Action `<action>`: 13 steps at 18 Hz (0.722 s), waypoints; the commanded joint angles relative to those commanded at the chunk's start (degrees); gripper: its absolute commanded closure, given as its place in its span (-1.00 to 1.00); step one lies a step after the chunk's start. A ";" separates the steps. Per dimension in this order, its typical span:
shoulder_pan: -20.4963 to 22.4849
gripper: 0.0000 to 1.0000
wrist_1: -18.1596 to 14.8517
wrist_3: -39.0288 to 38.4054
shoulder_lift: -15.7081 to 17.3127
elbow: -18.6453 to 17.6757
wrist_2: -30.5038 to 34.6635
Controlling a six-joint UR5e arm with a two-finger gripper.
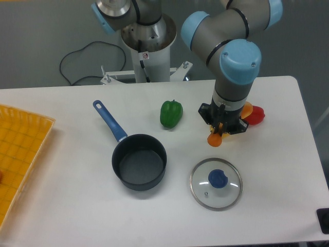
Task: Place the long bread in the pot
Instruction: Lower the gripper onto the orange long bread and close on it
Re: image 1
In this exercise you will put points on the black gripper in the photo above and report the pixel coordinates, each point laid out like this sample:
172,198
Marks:
222,120

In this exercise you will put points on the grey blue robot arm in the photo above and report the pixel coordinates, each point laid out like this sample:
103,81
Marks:
220,41

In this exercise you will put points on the orange bell pepper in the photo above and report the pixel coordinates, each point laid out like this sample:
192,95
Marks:
246,110

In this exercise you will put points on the red bell pepper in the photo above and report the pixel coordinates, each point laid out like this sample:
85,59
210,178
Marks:
256,117

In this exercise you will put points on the green bell pepper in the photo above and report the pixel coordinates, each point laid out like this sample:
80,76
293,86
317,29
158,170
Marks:
170,113

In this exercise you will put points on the glass lid blue knob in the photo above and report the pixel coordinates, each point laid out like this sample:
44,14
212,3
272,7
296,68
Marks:
216,184

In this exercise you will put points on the black device at table edge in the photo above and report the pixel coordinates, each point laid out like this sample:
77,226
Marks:
323,218

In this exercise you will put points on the yellow plastic basket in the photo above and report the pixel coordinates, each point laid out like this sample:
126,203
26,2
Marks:
23,135

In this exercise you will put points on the dark pot blue handle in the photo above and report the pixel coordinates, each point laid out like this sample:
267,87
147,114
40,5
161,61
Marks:
139,160

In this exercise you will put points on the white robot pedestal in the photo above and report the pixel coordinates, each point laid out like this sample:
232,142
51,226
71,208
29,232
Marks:
150,51

